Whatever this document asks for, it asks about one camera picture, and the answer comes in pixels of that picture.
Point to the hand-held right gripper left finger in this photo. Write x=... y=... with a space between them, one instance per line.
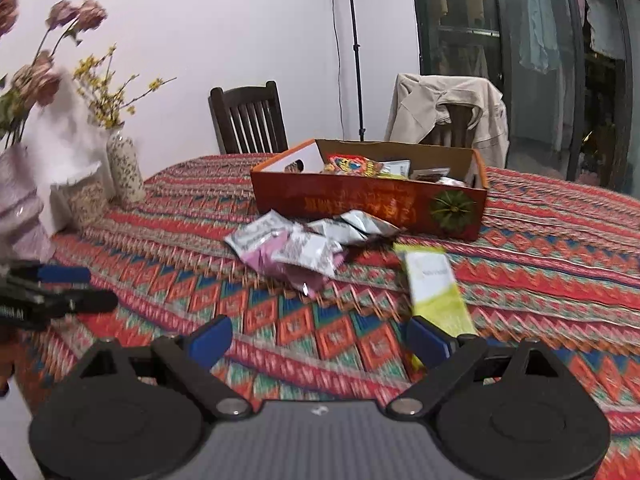
x=212 y=337

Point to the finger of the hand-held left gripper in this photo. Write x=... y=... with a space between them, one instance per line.
x=65 y=274
x=85 y=302

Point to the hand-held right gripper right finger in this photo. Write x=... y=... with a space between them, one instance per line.
x=427 y=342

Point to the green and white snack packet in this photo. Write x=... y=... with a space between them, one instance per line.
x=440 y=285

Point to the orange cardboard box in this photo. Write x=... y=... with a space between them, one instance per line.
x=350 y=200

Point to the floral jar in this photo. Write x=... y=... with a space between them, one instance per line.
x=87 y=202

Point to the pale pink ribbed vase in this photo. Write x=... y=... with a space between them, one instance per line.
x=20 y=210

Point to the pink snack packet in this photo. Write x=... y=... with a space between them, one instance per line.
x=290 y=272

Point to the silver white snack packet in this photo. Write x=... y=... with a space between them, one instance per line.
x=255 y=235

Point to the floral ceramic vase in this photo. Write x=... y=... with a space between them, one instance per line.
x=125 y=170

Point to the clear silver snack packet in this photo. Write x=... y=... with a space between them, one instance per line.
x=310 y=252

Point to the crumpled silver snack packet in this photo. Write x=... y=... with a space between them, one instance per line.
x=367 y=220

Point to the patterned red tablecloth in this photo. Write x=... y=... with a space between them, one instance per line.
x=550 y=260

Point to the small silver snack packet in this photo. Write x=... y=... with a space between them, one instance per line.
x=330 y=231

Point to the flat silver snack packet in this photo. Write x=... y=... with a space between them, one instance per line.
x=450 y=181

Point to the dark brown snack packet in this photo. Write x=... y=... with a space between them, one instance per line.
x=427 y=174

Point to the yellow green snack packet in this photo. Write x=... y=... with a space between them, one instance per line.
x=395 y=168

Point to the red snack packet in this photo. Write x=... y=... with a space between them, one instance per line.
x=352 y=165

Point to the yellow flower branches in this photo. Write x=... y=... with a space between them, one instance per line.
x=90 y=65

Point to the brown wooden chair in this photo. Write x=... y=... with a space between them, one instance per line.
x=450 y=130

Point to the dark wooden chair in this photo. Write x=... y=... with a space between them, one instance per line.
x=247 y=115

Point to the beige jacket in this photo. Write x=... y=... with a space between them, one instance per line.
x=420 y=105

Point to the pink flower bunch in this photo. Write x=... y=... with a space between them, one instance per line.
x=92 y=10

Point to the glass sliding door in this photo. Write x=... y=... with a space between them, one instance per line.
x=500 y=85

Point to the black tripod stand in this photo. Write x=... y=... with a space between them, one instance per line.
x=356 y=60

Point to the light blue hanging garment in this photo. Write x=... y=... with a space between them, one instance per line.
x=537 y=25

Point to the white hanging garment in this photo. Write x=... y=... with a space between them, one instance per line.
x=600 y=25

